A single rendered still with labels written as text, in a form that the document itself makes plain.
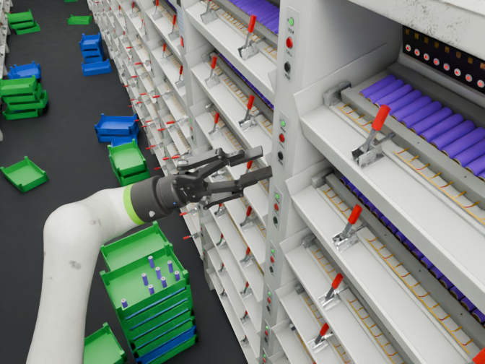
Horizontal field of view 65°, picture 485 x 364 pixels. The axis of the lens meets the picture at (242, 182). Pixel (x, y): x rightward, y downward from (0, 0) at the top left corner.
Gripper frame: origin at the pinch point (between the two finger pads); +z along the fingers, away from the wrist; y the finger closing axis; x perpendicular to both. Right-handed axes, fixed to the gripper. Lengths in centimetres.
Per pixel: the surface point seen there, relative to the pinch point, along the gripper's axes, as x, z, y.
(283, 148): -1.2, 7.1, -0.8
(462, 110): 14.0, 34.9, -8.0
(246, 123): -22.7, -2.1, 3.6
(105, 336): -36, -116, 99
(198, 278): -70, -76, 116
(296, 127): 2.0, 11.2, -6.6
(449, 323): 33.1, 24.2, 14.1
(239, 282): -29, -33, 75
